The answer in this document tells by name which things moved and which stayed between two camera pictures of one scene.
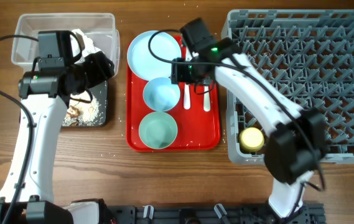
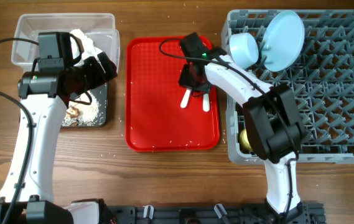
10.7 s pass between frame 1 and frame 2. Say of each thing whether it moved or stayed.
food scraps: stayed
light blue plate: moved
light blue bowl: moved
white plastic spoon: stayed
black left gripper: stayed
